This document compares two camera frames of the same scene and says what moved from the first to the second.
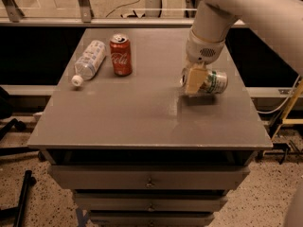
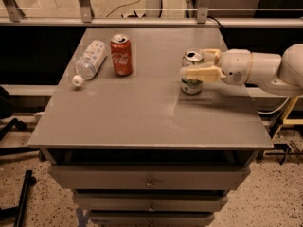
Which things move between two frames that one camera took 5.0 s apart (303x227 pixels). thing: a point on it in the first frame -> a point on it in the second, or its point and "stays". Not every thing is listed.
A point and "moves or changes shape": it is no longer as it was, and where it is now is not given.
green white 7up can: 215,81 moves or changes shape
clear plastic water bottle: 89,61 stays
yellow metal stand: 286,118 stays
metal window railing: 11,13 stays
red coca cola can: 120,55 stays
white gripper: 202,50 -> 235,65
